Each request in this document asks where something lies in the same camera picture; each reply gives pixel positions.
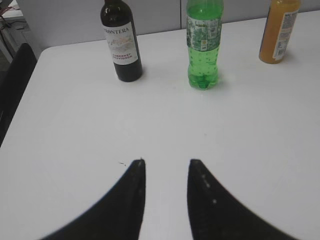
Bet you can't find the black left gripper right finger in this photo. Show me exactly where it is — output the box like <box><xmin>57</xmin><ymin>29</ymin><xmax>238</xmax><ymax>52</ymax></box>
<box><xmin>187</xmin><ymin>159</ymin><xmax>293</xmax><ymax>240</ymax></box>

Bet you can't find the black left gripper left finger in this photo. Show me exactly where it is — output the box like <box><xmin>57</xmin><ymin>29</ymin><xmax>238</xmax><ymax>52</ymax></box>
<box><xmin>44</xmin><ymin>158</ymin><xmax>146</xmax><ymax>240</ymax></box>

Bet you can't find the green sprite plastic bottle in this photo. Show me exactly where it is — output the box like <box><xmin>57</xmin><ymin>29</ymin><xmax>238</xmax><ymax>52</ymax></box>
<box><xmin>186</xmin><ymin>0</ymin><xmax>224</xmax><ymax>90</ymax></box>

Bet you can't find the dark wine bottle white label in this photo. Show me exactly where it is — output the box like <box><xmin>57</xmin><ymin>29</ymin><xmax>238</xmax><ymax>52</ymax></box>
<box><xmin>100</xmin><ymin>0</ymin><xmax>143</xmax><ymax>83</ymax></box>

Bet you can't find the orange juice bottle white cap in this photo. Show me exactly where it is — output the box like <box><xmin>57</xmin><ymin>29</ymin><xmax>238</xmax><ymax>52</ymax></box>
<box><xmin>259</xmin><ymin>0</ymin><xmax>301</xmax><ymax>64</ymax></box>

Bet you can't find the grey desk with cables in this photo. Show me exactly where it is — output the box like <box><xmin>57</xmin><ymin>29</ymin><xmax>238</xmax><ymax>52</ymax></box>
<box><xmin>0</xmin><ymin>0</ymin><xmax>30</xmax><ymax>63</ymax></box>

